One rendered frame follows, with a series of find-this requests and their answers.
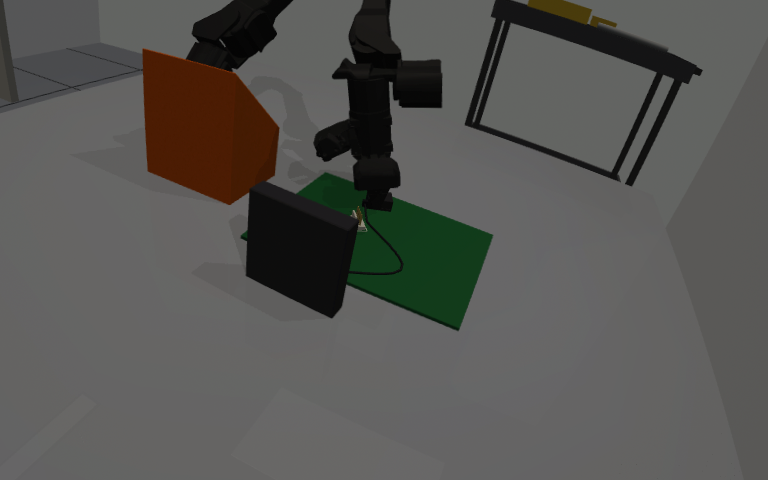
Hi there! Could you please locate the green circuit board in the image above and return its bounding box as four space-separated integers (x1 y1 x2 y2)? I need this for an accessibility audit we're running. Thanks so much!
296 173 493 331

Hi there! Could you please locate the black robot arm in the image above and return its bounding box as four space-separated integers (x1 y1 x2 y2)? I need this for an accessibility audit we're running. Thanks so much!
185 0 443 162

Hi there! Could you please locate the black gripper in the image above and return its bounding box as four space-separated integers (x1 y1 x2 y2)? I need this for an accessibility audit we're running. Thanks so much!
350 107 401 210

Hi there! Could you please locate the black cable with plug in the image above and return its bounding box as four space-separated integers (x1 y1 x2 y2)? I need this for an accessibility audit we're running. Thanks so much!
349 192 404 275

